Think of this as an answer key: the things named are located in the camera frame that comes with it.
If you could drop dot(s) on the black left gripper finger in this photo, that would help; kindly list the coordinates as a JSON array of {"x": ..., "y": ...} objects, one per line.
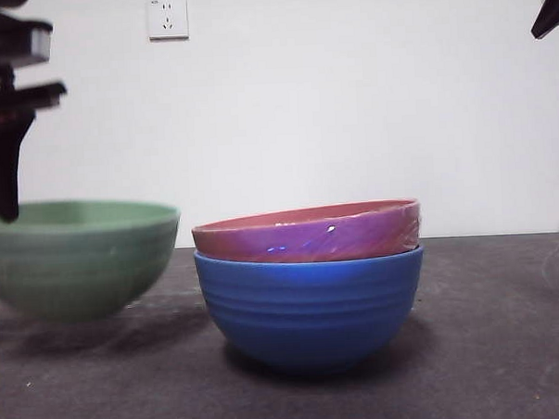
[{"x": 1, "y": 166}]

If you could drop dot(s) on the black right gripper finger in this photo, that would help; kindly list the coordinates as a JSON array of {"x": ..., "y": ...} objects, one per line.
[{"x": 551, "y": 14}]

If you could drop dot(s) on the green ribbed bowl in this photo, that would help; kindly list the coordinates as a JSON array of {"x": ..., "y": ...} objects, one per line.
[{"x": 78, "y": 269}]

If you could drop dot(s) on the red ribbed bowl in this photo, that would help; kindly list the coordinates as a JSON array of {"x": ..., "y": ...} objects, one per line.
[{"x": 308, "y": 238}]

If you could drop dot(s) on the blue ribbed bowl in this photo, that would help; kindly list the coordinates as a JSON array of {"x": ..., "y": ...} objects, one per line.
[{"x": 312, "y": 319}]

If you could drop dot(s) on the pale grey camera box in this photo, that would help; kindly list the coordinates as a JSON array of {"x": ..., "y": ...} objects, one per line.
[{"x": 41, "y": 43}]

